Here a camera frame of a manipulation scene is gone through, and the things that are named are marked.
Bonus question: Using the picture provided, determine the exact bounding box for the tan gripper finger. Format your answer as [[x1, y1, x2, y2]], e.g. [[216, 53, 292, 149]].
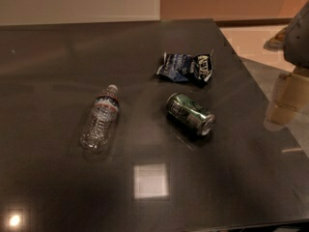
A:
[[266, 67, 309, 126]]

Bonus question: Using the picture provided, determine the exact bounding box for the green soda can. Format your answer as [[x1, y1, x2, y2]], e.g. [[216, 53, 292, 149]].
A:
[[166, 93, 215, 136]]

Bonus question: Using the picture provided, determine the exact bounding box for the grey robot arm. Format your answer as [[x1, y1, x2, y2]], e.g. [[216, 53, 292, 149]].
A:
[[266, 2, 309, 129]]

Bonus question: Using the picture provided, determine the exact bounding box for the crumpled blue chip bag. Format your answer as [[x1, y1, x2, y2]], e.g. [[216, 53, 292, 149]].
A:
[[156, 52, 213, 86]]

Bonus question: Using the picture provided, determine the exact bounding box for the clear plastic water bottle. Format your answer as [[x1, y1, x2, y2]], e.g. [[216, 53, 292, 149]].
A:
[[80, 84, 119, 154]]

